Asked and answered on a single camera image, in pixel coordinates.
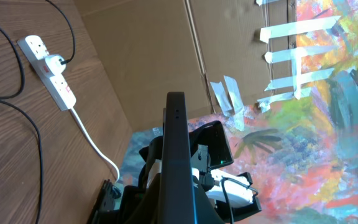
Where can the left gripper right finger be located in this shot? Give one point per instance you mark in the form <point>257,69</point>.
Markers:
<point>205,213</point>

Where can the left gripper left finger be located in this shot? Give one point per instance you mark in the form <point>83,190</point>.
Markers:
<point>146,212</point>

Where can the blue Galaxy smartphone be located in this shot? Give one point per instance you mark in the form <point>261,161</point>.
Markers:
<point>176,202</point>

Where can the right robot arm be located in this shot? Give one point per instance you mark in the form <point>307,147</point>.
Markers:
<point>220,197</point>

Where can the white charger plug adapter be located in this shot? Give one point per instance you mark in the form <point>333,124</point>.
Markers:
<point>51,65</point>

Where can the colourful painted backdrop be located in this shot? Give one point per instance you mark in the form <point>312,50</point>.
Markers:
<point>303,154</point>

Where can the white power strip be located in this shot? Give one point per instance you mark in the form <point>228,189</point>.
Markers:
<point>34,49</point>

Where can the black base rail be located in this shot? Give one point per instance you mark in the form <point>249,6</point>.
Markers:
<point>104,211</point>

